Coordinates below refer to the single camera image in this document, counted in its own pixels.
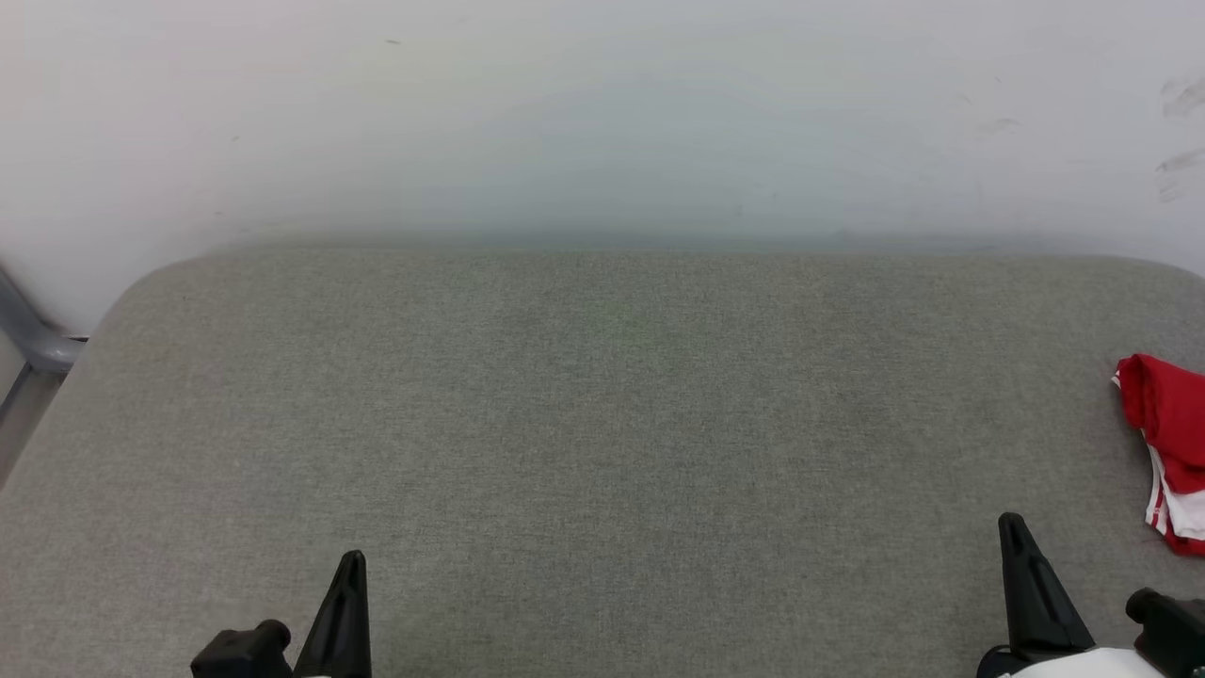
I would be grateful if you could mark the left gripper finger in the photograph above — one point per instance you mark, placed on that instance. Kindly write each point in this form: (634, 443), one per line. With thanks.
(341, 631)

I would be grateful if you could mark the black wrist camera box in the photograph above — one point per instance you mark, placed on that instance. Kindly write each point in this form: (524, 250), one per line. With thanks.
(1172, 631)
(243, 652)

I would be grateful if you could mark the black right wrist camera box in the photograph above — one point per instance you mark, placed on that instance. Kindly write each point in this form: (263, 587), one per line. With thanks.
(1172, 631)

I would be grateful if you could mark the grey fabric sofa cushion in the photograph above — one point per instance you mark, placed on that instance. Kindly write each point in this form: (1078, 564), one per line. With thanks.
(612, 424)

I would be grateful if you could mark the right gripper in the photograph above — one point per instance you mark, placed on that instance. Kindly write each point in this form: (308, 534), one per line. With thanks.
(1083, 665)

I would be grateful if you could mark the red and white shirt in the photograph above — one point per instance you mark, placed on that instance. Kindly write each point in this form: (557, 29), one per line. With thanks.
(1172, 414)

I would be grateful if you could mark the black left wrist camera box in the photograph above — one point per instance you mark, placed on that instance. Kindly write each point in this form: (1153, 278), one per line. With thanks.
(243, 652)

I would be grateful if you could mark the grey metal tube frame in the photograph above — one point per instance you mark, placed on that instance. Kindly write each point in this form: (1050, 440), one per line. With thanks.
(38, 347)

